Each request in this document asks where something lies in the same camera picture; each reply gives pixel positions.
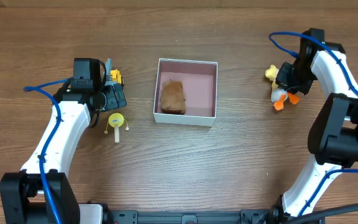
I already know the yellow toy excavator truck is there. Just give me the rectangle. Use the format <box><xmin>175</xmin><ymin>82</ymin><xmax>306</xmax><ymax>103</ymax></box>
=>
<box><xmin>105</xmin><ymin>58</ymin><xmax>124</xmax><ymax>87</ymax></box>

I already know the white orange plush duck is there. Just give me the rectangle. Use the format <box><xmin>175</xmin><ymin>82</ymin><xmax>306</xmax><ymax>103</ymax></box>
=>
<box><xmin>265</xmin><ymin>65</ymin><xmax>300</xmax><ymax>111</ymax></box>

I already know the yellow wooden rattle drum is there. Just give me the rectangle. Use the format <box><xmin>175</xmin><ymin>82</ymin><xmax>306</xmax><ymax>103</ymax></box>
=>
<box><xmin>104</xmin><ymin>113</ymin><xmax>129</xmax><ymax>144</ymax></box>

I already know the brown furry plush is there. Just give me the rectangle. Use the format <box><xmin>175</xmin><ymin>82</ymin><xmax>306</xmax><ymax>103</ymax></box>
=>
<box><xmin>160</xmin><ymin>80</ymin><xmax>186</xmax><ymax>115</ymax></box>

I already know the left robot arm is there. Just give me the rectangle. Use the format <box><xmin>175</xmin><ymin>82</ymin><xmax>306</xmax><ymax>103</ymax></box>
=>
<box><xmin>0</xmin><ymin>58</ymin><xmax>127</xmax><ymax>223</ymax></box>

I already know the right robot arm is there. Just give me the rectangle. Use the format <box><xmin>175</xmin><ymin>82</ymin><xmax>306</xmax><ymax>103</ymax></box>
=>
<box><xmin>265</xmin><ymin>28</ymin><xmax>358</xmax><ymax>223</ymax></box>

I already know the white box pink interior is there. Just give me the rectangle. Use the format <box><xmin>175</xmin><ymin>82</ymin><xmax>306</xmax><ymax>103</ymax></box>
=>
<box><xmin>153</xmin><ymin>58</ymin><xmax>218</xmax><ymax>127</ymax></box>

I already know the left blue cable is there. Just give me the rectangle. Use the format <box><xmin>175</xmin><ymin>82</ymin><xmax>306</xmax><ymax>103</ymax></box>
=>
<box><xmin>23</xmin><ymin>78</ymin><xmax>71</xmax><ymax>224</ymax></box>

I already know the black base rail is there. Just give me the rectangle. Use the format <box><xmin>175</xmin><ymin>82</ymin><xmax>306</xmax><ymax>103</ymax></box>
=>
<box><xmin>76</xmin><ymin>209</ymin><xmax>279</xmax><ymax>224</ymax></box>

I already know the black thick cable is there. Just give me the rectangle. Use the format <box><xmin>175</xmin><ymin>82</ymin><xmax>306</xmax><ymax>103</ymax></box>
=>
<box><xmin>286</xmin><ymin>200</ymin><xmax>358</xmax><ymax>224</ymax></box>

